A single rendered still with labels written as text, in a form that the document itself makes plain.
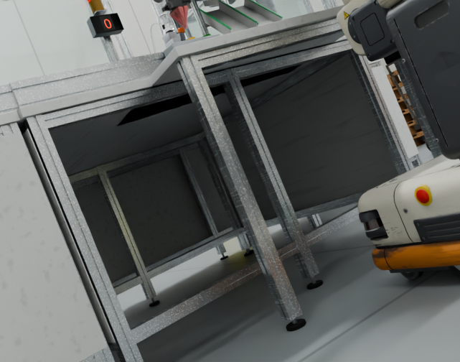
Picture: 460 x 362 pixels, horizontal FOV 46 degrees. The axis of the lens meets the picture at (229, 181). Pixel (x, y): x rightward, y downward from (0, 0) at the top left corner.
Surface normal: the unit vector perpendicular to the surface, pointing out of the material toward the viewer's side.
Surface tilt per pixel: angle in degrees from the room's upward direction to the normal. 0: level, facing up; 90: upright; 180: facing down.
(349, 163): 90
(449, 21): 90
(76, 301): 90
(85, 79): 90
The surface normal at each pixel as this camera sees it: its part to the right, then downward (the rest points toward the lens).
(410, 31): -0.81, 0.33
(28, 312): 0.54, -0.23
